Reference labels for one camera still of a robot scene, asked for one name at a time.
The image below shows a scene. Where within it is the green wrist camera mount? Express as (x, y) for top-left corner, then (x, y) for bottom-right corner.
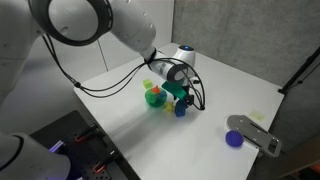
(161, 80), (188, 100)

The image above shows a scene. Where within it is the dark blue toy block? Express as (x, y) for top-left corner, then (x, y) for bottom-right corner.
(175, 99), (189, 111)

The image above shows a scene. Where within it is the lime green toy cube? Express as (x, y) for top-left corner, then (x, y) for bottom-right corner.
(142, 78), (154, 90)

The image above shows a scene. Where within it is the black stand pole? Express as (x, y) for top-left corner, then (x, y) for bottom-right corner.
(277, 45), (320, 96)

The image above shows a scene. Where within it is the orange black clamp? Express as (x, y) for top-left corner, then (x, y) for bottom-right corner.
(92, 150), (120, 175)
(73, 123), (100, 144)

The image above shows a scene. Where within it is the grey metal plate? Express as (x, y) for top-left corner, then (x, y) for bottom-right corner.
(225, 114), (283, 158)

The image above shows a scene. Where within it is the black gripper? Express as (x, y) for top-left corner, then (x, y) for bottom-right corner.
(171, 85), (196, 109)

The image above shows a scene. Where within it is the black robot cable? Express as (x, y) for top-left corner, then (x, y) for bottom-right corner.
(41, 33), (207, 112)

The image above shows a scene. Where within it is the green plastic bowl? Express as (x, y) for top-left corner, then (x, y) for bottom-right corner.
(144, 87), (168, 109)

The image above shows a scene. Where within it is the light blue toy block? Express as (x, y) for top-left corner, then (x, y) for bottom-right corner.
(157, 91), (168, 102)

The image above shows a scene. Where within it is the blue purple ball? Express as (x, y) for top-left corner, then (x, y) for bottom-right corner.
(225, 129), (245, 149)

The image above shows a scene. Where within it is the yellow star toy block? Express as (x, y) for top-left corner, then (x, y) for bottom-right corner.
(163, 101), (176, 114)

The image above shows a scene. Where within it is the yellow sticky note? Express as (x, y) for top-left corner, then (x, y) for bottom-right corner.
(249, 110), (266, 122)

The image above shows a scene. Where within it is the black perforated base board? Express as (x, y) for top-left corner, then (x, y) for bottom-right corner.
(29, 109), (141, 180)

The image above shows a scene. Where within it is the dark green toy block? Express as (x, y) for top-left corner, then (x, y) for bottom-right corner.
(146, 91), (159, 104)

